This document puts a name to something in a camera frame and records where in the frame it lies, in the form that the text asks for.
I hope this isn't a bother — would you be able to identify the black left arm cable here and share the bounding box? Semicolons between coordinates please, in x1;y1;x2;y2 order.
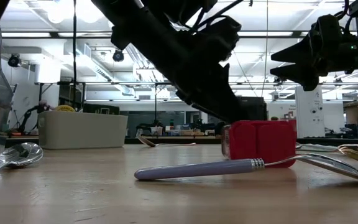
72;0;78;109

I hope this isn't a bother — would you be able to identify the black ceiling spotlight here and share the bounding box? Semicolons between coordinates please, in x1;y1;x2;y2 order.
7;53;22;68
112;49;126;63

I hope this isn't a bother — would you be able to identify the black monitor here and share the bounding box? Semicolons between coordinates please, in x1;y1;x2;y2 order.
237;96;268;123

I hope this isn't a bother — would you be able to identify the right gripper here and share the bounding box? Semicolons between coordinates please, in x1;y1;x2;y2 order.
269;34;358;92

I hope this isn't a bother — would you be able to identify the orange handled spoon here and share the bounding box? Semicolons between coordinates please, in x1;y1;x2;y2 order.
134;134;198;148

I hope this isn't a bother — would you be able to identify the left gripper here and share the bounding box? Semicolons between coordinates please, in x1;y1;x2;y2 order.
110;21;252;124

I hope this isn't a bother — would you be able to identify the all-metal spoon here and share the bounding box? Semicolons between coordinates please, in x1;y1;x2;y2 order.
0;142;44;191

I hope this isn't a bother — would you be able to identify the white plastic bin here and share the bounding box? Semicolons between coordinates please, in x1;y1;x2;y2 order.
37;110;129;151

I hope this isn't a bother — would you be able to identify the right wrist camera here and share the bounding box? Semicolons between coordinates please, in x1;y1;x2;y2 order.
310;14;344;43

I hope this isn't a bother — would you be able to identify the white column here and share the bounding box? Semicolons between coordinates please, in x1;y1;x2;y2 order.
295;85;326;138

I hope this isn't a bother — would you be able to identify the background black rig frame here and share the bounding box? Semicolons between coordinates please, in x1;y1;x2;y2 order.
35;80;202;121

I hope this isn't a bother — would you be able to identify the black overhead light bar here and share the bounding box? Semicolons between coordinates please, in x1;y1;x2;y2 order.
1;30;310;40

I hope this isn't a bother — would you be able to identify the red lidded spice jar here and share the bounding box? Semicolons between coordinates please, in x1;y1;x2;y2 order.
221;119;298;169

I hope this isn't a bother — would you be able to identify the green spice tin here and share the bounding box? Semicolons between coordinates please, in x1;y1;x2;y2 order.
82;103;121;116

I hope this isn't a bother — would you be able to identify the periwinkle handled spoon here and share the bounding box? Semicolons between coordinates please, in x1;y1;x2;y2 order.
134;152;358;185

